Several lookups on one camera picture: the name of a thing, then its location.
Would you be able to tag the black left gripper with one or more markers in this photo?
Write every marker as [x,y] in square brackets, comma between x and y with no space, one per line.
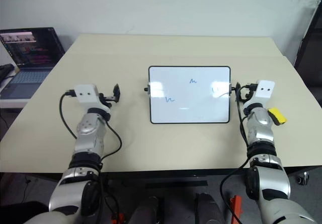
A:
[105,100]

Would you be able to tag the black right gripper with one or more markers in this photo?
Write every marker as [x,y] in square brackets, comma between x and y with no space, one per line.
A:
[248,92]

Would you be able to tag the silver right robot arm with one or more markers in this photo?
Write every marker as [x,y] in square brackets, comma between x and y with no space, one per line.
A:
[261,131]

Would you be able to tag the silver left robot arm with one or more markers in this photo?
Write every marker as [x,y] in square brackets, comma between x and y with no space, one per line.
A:
[88,131]

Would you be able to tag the yellow and black eraser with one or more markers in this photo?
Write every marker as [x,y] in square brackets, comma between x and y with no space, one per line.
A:
[277,115]

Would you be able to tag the black framed small whiteboard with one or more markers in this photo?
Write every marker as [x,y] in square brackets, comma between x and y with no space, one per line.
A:
[188,95]

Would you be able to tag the dark brown cabinet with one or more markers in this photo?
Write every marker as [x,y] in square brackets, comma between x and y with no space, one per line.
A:
[310,50]

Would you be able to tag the open grey laptop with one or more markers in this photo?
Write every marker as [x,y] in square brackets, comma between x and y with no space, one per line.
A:
[30,58]

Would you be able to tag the black caster wheel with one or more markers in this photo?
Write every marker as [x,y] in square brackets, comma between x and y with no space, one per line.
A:
[302,178]

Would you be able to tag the orange plastic part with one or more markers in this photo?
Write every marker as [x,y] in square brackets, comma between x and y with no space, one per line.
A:
[117,217]
[236,205]

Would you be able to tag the dark rounded shape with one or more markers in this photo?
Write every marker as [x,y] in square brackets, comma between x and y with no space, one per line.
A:
[209,209]

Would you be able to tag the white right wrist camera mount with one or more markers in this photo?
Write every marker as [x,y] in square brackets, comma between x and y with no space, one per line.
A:
[263,91]

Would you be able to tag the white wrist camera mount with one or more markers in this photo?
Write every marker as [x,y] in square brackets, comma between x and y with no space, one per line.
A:
[263,91]
[86,93]

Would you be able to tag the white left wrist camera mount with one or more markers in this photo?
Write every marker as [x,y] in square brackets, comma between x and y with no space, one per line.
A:
[86,93]

